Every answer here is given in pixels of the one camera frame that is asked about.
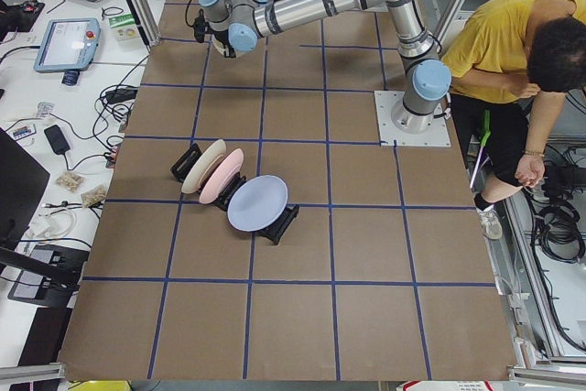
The person in yellow shirt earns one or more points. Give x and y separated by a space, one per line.
511 68

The blue teach pendant near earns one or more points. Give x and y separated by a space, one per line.
68 45

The lavender plate in rack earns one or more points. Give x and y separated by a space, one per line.
258 203

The green white carton box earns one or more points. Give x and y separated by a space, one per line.
123 27

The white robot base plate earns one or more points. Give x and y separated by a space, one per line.
398 128

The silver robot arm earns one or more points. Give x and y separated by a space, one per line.
237 25

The black dish rack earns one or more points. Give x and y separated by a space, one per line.
273 232

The black monitor stand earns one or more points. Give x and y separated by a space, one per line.
51 274

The beige plate in rack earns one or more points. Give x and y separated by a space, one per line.
203 167

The pink plate in rack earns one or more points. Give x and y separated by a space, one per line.
221 177

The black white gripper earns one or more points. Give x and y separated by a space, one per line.
222 39

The black power adapter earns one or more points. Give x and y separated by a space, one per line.
57 140

